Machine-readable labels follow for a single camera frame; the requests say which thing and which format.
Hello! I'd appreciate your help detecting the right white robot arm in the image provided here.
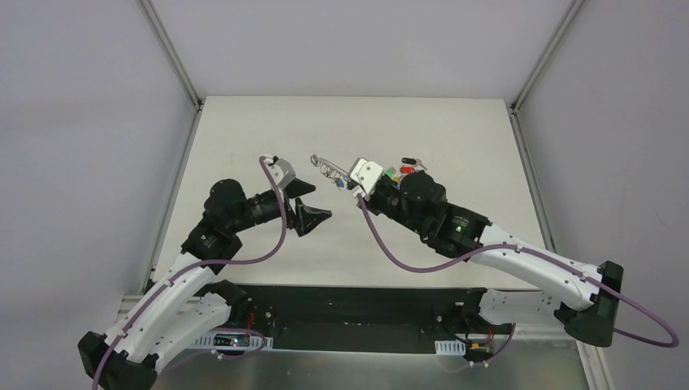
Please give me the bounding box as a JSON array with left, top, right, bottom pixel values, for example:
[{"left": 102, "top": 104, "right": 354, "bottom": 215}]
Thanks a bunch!
[{"left": 350, "top": 167, "right": 624, "bottom": 348}]

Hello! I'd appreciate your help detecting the left white slotted bracket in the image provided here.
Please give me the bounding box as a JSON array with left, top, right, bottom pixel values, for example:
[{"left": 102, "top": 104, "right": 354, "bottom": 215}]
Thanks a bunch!
[{"left": 188, "top": 331, "right": 273, "bottom": 351}]

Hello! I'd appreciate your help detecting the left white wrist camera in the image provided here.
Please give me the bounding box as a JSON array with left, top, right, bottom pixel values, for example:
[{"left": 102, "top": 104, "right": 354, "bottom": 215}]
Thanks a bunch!
[{"left": 268, "top": 156, "right": 297, "bottom": 190}]

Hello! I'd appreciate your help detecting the left green circuit board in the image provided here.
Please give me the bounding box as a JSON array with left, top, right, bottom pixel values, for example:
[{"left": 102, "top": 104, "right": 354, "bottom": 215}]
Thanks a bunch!
[{"left": 213, "top": 333, "right": 251, "bottom": 348}]

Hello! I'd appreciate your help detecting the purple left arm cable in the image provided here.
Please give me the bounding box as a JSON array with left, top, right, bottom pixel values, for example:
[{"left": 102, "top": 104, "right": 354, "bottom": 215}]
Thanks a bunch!
[{"left": 91, "top": 156, "right": 289, "bottom": 390}]

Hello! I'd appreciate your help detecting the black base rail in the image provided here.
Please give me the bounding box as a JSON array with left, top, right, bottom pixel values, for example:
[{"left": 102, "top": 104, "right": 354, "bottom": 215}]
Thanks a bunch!
[{"left": 197, "top": 281, "right": 511, "bottom": 354}]

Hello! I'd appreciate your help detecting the white slotted bracket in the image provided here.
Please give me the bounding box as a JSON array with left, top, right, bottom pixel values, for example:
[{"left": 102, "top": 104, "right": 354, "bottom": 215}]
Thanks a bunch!
[
  {"left": 188, "top": 331, "right": 273, "bottom": 351},
  {"left": 434, "top": 340, "right": 466, "bottom": 357}
]

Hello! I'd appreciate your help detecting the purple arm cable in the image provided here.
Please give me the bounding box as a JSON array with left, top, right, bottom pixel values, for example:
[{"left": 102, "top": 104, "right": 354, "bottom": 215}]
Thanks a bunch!
[
  {"left": 356, "top": 194, "right": 680, "bottom": 349},
  {"left": 91, "top": 156, "right": 289, "bottom": 390}
]

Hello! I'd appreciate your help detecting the aluminium frame post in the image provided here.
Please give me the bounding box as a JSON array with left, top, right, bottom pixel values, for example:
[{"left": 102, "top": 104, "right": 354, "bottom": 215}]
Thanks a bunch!
[
  {"left": 510, "top": 0, "right": 587, "bottom": 115},
  {"left": 136, "top": 0, "right": 203, "bottom": 111}
]

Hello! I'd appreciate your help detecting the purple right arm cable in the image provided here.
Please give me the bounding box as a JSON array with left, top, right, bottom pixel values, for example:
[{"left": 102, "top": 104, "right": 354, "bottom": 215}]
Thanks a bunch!
[{"left": 356, "top": 194, "right": 680, "bottom": 349}]

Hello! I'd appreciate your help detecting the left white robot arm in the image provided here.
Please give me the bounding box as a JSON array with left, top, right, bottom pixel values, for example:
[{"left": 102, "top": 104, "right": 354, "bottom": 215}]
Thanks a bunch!
[{"left": 78, "top": 179, "right": 332, "bottom": 389}]

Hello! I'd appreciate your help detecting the black tagged key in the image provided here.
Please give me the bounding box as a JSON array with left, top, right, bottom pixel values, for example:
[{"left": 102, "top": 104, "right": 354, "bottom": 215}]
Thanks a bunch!
[{"left": 401, "top": 158, "right": 427, "bottom": 171}]

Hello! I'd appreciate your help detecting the right aluminium frame post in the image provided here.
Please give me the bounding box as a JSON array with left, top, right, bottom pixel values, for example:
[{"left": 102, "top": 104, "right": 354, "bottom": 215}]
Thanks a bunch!
[{"left": 510, "top": 0, "right": 587, "bottom": 115}]

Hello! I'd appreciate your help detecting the left aluminium frame post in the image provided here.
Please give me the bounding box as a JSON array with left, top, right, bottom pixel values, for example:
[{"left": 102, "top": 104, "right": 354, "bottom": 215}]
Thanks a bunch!
[{"left": 136, "top": 0, "right": 203, "bottom": 111}]

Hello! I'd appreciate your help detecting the right white slotted bracket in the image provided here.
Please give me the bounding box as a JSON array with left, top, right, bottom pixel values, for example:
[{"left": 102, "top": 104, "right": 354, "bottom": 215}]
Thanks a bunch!
[{"left": 434, "top": 340, "right": 466, "bottom": 357}]

